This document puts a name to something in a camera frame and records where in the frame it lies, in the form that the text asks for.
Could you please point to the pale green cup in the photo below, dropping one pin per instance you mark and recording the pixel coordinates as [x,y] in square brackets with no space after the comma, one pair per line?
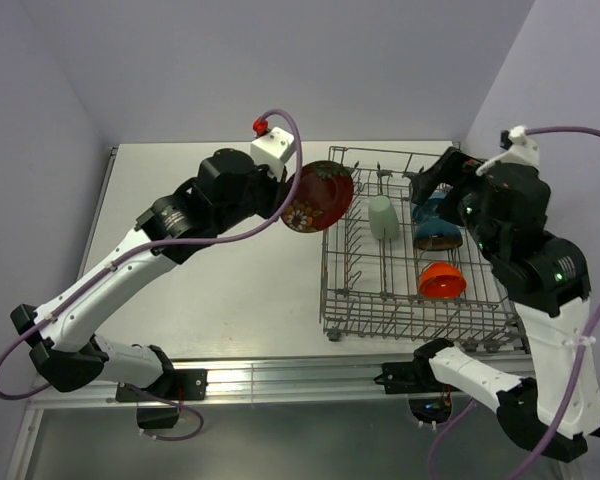
[383,220]

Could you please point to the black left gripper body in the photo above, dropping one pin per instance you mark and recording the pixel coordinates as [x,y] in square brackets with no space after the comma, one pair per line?
[265,190]

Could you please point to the aluminium frame rail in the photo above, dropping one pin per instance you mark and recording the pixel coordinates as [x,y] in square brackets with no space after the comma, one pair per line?
[281,380]

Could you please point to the dark teal floral bowl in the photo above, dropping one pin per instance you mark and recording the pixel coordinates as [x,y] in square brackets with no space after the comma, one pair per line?
[437,235]

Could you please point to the orange bowl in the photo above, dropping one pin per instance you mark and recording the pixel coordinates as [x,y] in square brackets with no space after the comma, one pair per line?
[441,280]

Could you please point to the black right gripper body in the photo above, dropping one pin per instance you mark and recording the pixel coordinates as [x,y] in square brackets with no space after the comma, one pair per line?
[460,204]

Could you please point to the light blue ceramic bowl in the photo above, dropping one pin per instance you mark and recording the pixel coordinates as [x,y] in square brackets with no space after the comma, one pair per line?
[426,213]

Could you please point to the red floral plate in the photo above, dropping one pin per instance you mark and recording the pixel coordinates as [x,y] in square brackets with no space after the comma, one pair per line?
[324,195]

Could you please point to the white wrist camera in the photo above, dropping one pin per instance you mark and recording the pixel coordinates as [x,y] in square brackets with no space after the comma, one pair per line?
[271,147]
[518,148]

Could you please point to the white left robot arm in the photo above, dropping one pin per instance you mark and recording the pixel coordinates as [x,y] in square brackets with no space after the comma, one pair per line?
[230,187]

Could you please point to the grey wire dish rack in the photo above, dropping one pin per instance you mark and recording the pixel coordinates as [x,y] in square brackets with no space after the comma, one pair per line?
[370,288]

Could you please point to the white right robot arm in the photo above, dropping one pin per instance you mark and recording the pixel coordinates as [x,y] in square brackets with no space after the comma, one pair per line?
[503,207]

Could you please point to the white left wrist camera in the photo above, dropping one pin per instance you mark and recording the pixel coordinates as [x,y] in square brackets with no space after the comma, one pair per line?
[271,147]

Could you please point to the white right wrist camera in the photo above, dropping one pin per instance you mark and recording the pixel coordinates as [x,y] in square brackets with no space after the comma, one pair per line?
[518,148]

